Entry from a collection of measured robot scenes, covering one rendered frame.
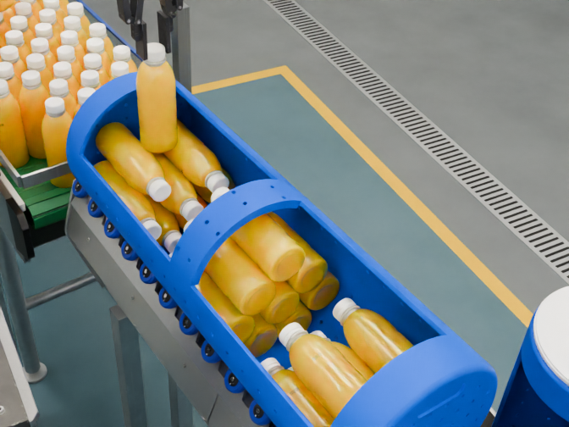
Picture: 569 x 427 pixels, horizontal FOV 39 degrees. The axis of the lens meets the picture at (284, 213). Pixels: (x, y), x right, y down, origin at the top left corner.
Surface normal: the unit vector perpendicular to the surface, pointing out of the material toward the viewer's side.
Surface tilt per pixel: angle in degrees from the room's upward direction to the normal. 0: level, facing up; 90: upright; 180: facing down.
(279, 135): 0
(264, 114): 0
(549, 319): 0
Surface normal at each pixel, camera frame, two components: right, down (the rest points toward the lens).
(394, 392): -0.26, -0.57
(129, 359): 0.58, 0.55
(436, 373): 0.07, -0.77
